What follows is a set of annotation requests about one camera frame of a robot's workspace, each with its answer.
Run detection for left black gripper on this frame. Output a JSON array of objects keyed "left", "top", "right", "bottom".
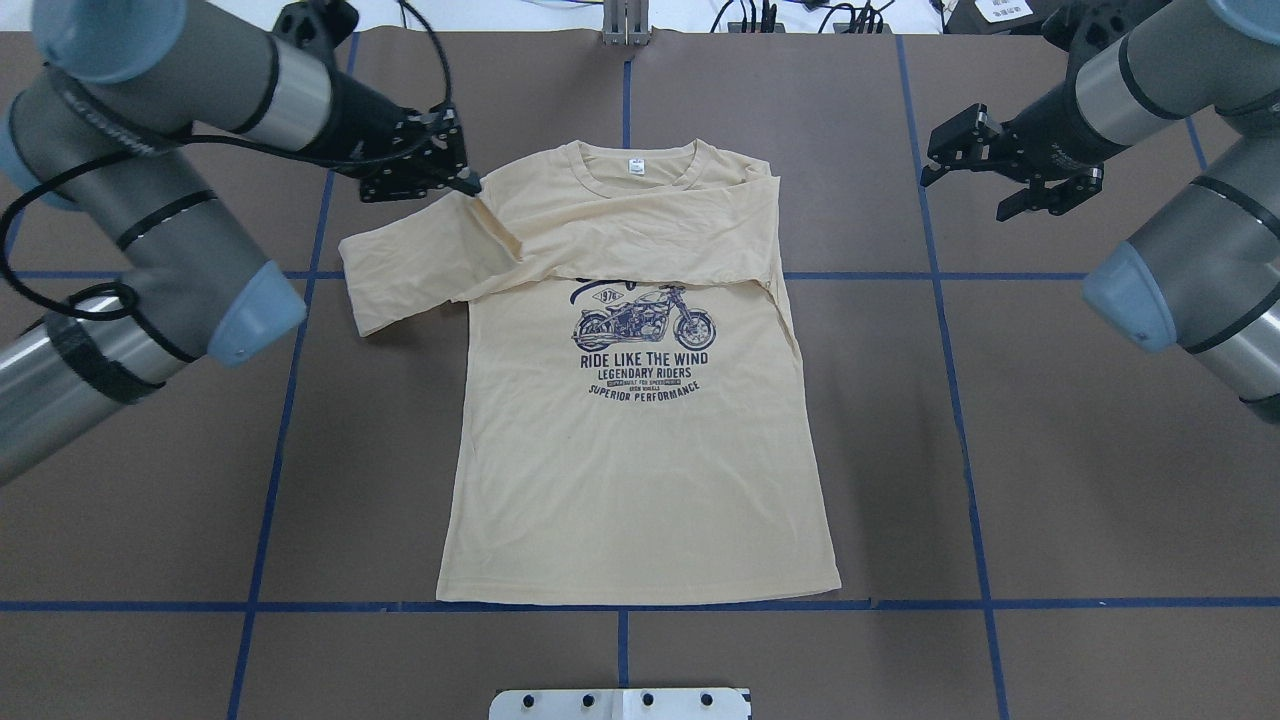
[{"left": 358, "top": 102, "right": 483, "bottom": 202}]

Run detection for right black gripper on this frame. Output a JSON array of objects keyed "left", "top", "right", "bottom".
[{"left": 920, "top": 102, "right": 1105, "bottom": 222}]

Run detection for beige printed t-shirt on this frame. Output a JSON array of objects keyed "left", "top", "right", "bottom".
[{"left": 339, "top": 140, "right": 841, "bottom": 606}]

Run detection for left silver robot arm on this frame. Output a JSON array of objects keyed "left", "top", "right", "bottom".
[{"left": 1, "top": 1, "right": 481, "bottom": 482}]

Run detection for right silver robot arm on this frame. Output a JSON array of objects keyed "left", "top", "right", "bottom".
[{"left": 919, "top": 1, "right": 1279, "bottom": 425}]

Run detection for black device with label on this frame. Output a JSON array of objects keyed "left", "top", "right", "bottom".
[{"left": 943, "top": 0, "right": 1062, "bottom": 35}]

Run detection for brown paper table cover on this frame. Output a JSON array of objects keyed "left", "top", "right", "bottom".
[{"left": 1, "top": 31, "right": 1277, "bottom": 719}]

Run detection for aluminium frame post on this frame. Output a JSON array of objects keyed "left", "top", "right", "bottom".
[{"left": 602, "top": 0, "right": 652, "bottom": 46}]

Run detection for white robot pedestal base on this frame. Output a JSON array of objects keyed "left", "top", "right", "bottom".
[{"left": 488, "top": 687, "right": 753, "bottom": 719}]

